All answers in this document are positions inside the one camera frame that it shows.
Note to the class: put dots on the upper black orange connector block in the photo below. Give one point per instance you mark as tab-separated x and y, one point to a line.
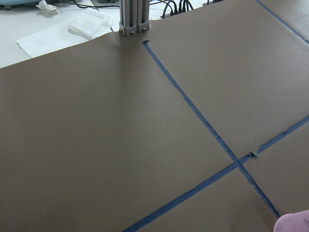
173	8

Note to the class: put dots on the folded white cloth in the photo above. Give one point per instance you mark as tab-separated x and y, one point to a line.
88	25

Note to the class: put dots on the aluminium frame post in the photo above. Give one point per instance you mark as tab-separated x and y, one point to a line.
134	16

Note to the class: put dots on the crumpled white tissue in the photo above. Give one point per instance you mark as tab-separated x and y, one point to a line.
47	8

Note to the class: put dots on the pink mesh pen holder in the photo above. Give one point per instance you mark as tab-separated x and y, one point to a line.
296	222

